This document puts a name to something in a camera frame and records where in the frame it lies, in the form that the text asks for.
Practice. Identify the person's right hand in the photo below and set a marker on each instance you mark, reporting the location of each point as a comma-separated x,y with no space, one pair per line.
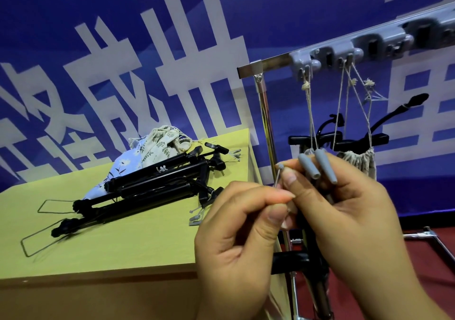
355,223

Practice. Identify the person's left hand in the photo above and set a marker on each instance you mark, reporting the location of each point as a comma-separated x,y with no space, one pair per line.
231,245

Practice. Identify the person's right thumb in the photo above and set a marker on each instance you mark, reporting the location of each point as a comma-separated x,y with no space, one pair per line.
302,190

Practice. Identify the person's left thumb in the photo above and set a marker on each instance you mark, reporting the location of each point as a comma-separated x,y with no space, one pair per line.
265,227

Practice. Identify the black folding hanger grey tips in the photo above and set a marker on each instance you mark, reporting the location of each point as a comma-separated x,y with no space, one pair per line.
312,270

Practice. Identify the person's right forearm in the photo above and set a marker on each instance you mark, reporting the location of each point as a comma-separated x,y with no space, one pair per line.
401,305

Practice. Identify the black plastic hanger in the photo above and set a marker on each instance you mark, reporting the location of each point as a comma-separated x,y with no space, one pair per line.
298,140
376,139

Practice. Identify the chrome metal clothes rack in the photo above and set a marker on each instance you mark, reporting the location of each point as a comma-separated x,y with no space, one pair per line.
267,117

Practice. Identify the beige leaf print bag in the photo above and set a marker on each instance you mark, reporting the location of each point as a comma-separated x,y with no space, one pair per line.
160,145

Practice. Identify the blue floral fabric bag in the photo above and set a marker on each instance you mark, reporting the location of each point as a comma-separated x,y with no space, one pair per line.
117,168

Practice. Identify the blue banner white characters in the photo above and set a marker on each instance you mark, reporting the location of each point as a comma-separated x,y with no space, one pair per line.
106,10

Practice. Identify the grey plastic hook rail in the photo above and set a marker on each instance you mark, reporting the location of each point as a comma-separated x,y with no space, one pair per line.
373,44

